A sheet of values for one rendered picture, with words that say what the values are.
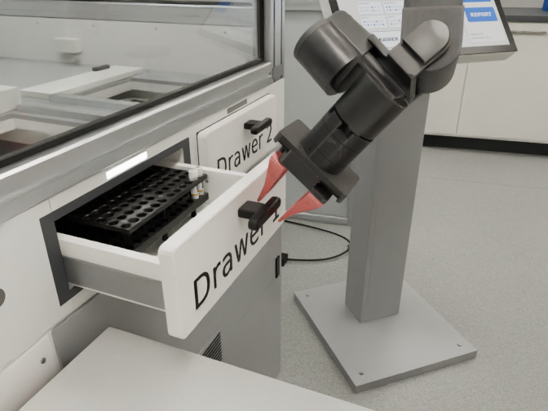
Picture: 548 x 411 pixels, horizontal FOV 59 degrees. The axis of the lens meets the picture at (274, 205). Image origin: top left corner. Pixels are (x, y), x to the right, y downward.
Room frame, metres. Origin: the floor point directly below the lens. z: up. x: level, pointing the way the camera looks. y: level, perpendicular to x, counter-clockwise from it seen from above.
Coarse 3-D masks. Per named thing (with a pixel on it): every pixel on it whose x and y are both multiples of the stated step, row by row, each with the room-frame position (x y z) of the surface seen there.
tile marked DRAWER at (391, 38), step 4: (372, 32) 1.25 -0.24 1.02; (376, 32) 1.26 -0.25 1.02; (380, 32) 1.26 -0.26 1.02; (384, 32) 1.26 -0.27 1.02; (388, 32) 1.27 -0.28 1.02; (392, 32) 1.27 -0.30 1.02; (396, 32) 1.27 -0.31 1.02; (376, 36) 1.25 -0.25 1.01; (380, 36) 1.25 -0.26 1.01; (384, 36) 1.26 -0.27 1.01; (388, 36) 1.26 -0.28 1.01; (392, 36) 1.26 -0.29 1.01; (396, 36) 1.27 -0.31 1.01; (380, 40) 1.24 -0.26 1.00; (384, 40) 1.25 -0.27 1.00; (388, 40) 1.25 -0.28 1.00; (392, 40) 1.25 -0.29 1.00; (396, 40) 1.26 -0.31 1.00; (384, 44) 1.24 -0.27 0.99; (388, 44) 1.24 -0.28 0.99; (392, 44) 1.25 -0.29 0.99; (396, 44) 1.25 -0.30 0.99
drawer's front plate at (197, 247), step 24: (264, 168) 0.59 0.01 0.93; (240, 192) 0.51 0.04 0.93; (216, 216) 0.46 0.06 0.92; (168, 240) 0.40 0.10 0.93; (192, 240) 0.41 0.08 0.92; (216, 240) 0.46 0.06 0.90; (240, 240) 0.51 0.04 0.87; (264, 240) 0.58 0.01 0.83; (168, 264) 0.38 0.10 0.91; (192, 264) 0.41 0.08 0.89; (216, 264) 0.45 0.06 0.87; (240, 264) 0.51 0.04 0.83; (168, 288) 0.39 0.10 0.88; (192, 288) 0.41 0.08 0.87; (216, 288) 0.45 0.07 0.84; (168, 312) 0.39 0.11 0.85; (192, 312) 0.40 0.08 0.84
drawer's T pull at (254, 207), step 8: (272, 200) 0.52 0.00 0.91; (280, 200) 0.53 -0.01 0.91; (240, 208) 0.50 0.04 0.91; (248, 208) 0.50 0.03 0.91; (256, 208) 0.50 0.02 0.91; (264, 208) 0.50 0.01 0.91; (272, 208) 0.51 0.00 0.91; (240, 216) 0.50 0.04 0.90; (248, 216) 0.50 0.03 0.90; (256, 216) 0.48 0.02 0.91; (264, 216) 0.49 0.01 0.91; (248, 224) 0.47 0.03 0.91; (256, 224) 0.47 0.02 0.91
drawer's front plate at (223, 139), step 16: (272, 96) 0.98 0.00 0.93; (240, 112) 0.86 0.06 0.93; (256, 112) 0.90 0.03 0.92; (272, 112) 0.98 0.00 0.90; (208, 128) 0.76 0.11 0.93; (224, 128) 0.78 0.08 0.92; (240, 128) 0.84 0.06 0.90; (272, 128) 0.98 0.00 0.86; (208, 144) 0.73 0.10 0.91; (224, 144) 0.78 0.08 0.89; (240, 144) 0.83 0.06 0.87; (272, 144) 0.98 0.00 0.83; (208, 160) 0.73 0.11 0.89; (256, 160) 0.90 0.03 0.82
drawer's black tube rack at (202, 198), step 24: (168, 168) 0.66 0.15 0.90; (120, 192) 0.57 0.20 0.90; (144, 192) 0.57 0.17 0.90; (72, 216) 0.51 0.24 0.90; (96, 216) 0.50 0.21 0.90; (120, 216) 0.51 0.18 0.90; (168, 216) 0.56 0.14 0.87; (192, 216) 0.62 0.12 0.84; (96, 240) 0.50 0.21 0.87; (120, 240) 0.50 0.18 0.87; (144, 240) 0.50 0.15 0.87
